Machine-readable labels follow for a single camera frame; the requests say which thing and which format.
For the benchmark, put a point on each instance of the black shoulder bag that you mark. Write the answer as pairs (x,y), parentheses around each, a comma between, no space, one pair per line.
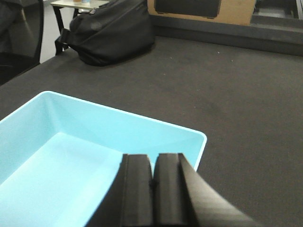
(114,32)

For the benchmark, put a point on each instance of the cardboard box with black print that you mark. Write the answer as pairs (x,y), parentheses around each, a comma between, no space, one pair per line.
(235,12)

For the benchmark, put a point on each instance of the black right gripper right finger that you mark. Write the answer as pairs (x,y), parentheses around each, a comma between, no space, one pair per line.
(182,198)

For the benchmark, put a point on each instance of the black mesh chair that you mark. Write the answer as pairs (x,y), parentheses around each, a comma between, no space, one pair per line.
(21,31)

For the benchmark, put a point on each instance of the small wooden table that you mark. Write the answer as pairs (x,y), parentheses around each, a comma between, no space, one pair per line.
(76,5)

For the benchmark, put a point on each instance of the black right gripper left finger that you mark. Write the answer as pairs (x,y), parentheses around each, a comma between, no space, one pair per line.
(128,202)

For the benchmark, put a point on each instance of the light blue plastic bin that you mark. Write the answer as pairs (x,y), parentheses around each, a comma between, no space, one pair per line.
(59,155)

